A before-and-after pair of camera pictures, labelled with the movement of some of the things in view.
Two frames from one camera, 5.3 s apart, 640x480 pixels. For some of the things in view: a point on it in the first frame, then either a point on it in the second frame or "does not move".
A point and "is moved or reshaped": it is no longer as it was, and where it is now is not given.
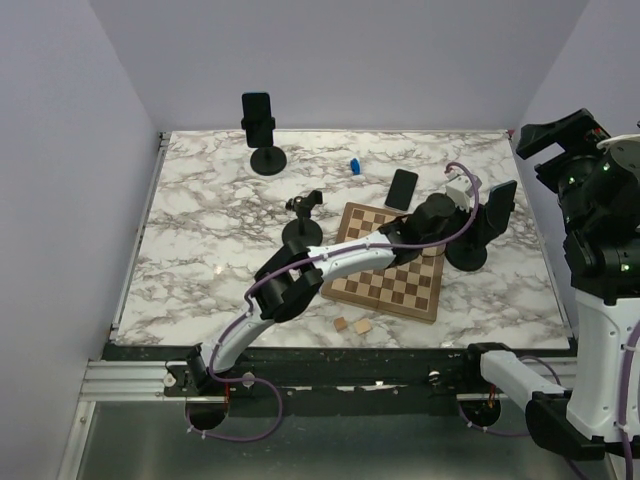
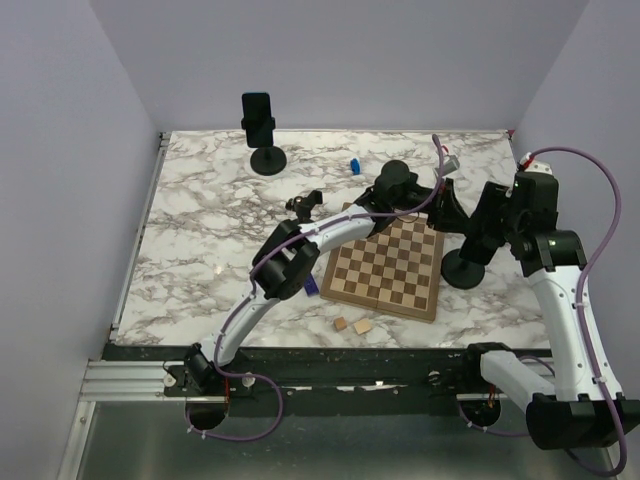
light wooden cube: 363,326 does not move
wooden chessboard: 410,290 does not move
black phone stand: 466,257 is moved or reshaped
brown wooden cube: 340,323 does not move
